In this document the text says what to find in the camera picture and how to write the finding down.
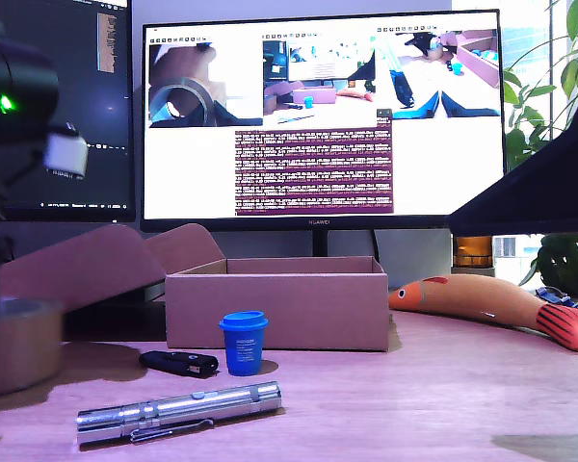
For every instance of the dark computer monitor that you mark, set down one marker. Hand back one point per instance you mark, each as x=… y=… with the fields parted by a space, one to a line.
x=101 y=168

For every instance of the Huawei monitor with white screen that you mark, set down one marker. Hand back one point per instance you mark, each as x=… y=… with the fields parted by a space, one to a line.
x=443 y=168

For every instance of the small blue lidded cup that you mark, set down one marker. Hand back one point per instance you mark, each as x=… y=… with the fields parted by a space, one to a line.
x=243 y=349

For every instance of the brown packing tape roll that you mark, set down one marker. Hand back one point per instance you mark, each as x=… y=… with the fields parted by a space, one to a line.
x=29 y=351

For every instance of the open brown cardboard box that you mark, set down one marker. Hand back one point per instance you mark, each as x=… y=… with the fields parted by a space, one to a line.
x=294 y=313

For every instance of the orange fish plush toy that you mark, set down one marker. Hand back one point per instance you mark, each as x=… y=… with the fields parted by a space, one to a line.
x=486 y=298

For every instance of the silver metal flashlight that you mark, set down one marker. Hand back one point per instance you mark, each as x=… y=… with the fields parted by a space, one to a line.
x=183 y=409

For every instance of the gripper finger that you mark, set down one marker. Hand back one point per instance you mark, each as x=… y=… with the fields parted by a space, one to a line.
x=549 y=192

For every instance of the green leafy houseplant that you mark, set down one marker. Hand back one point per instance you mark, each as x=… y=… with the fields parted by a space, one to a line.
x=559 y=264

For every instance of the black USB stick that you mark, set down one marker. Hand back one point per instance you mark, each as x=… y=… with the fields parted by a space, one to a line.
x=173 y=363

